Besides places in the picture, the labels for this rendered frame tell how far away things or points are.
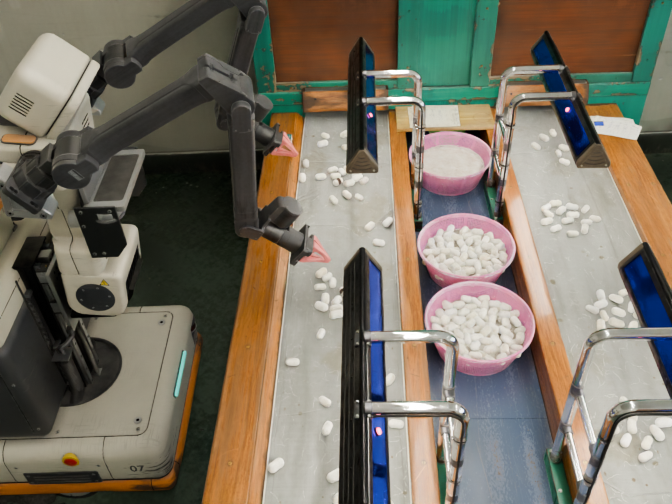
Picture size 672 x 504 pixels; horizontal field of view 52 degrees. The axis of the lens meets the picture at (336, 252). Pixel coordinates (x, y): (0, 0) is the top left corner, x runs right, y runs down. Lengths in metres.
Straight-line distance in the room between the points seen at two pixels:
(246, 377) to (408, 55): 1.28
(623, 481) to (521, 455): 0.21
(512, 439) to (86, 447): 1.25
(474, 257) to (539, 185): 0.40
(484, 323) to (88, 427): 1.23
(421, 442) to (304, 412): 0.27
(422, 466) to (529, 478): 0.25
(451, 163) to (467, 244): 0.41
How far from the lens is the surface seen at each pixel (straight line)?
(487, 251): 1.99
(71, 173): 1.53
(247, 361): 1.67
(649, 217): 2.15
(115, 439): 2.23
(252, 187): 1.59
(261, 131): 2.08
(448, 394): 1.34
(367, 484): 1.07
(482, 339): 1.73
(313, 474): 1.51
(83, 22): 3.39
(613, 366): 1.75
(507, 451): 1.64
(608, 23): 2.53
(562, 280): 1.92
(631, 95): 2.68
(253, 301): 1.80
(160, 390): 2.30
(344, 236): 2.00
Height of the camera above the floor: 2.04
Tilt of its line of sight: 42 degrees down
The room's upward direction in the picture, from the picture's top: 3 degrees counter-clockwise
